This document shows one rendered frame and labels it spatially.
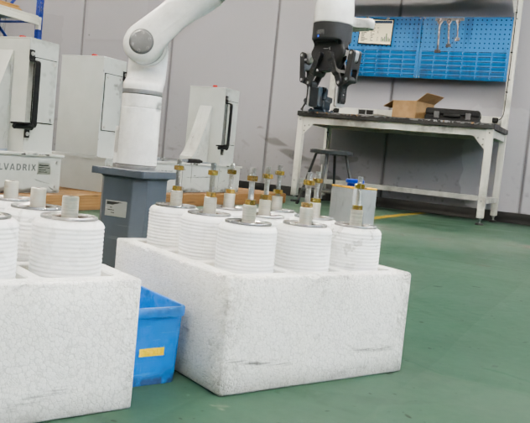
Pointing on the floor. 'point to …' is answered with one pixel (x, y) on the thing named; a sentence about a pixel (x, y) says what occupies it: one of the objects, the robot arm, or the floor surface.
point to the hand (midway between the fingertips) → (325, 100)
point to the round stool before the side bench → (325, 168)
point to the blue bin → (156, 338)
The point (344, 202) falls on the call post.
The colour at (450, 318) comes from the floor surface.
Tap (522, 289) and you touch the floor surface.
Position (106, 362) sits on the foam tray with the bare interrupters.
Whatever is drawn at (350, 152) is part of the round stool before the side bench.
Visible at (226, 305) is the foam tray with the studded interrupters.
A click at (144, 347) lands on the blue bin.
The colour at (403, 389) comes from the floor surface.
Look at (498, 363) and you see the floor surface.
